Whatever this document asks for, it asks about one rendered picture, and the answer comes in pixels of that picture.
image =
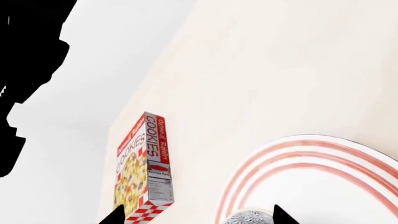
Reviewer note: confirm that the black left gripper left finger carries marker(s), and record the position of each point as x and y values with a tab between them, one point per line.
115	216

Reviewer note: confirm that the black patterned bowl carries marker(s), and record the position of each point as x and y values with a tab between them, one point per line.
248	217

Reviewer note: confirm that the oatmeal raisin cookies box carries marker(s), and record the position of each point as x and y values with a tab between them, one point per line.
149	168

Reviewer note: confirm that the white plate with red rings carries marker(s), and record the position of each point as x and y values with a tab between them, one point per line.
311	177

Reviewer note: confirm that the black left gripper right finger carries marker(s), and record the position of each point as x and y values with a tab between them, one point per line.
281	216

